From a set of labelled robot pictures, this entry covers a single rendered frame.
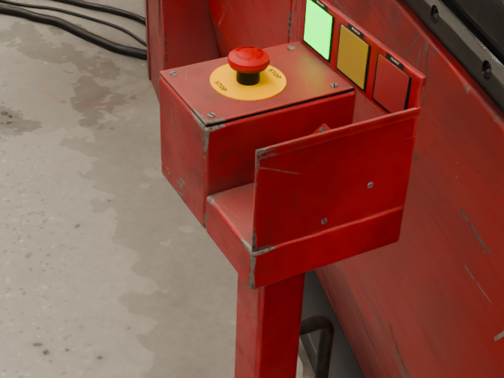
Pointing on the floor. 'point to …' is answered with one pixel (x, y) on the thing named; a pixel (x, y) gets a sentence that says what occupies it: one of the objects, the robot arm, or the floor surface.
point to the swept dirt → (305, 362)
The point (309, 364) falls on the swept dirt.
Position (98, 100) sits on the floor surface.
